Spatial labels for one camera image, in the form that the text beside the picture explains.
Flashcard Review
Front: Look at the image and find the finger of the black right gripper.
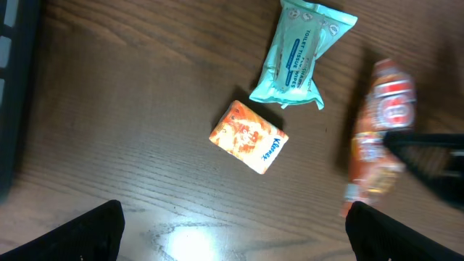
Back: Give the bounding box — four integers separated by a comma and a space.
383, 131, 463, 210

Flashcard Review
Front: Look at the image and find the grey plastic basket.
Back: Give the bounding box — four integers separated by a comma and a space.
1, 0, 41, 200

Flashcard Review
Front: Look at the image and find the red Top chocolate bar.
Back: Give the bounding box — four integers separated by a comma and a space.
341, 59, 417, 217

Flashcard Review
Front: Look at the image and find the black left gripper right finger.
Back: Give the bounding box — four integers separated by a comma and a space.
345, 201, 463, 261

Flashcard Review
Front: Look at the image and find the teal packet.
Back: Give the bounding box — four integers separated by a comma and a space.
249, 0, 357, 110

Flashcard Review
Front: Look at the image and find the orange small box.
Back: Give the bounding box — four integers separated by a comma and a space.
209, 100, 289, 175

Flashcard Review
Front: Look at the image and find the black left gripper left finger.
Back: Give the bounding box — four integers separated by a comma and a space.
1, 199, 125, 261

